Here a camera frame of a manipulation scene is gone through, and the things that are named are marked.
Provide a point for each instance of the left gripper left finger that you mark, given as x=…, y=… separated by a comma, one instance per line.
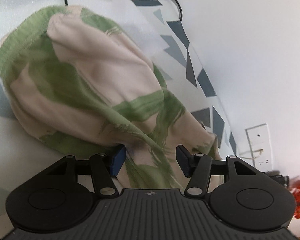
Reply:
x=104, y=167

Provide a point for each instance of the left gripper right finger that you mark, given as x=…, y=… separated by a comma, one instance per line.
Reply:
x=196, y=167

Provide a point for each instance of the green pink patterned garment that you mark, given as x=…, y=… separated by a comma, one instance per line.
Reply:
x=77, y=83

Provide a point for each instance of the black water bottle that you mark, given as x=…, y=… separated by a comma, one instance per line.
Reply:
x=279, y=178

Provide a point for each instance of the geometric patterned table mat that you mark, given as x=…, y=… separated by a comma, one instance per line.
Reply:
x=180, y=67

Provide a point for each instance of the white wall socket panel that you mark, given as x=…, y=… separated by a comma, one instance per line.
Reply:
x=260, y=147

